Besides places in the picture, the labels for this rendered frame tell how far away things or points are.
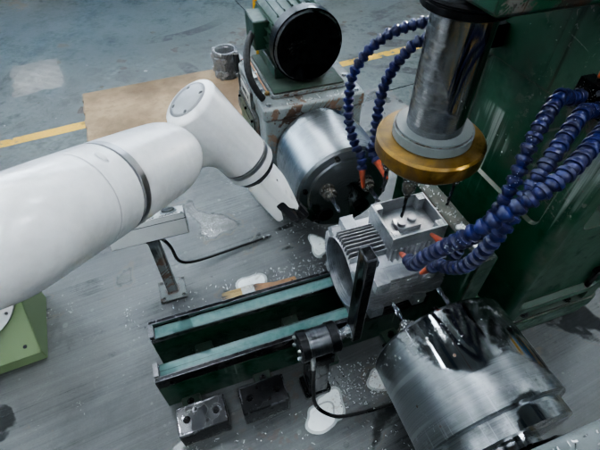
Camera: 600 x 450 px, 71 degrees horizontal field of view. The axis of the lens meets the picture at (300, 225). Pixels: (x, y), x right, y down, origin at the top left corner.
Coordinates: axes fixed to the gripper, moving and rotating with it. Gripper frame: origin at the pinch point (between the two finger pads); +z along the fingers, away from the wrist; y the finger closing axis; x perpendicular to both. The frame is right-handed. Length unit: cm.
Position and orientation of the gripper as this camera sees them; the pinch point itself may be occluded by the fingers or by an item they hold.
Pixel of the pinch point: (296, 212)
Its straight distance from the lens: 80.8
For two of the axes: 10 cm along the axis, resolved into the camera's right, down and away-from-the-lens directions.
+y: 3.3, 7.0, -6.4
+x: 8.2, -5.5, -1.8
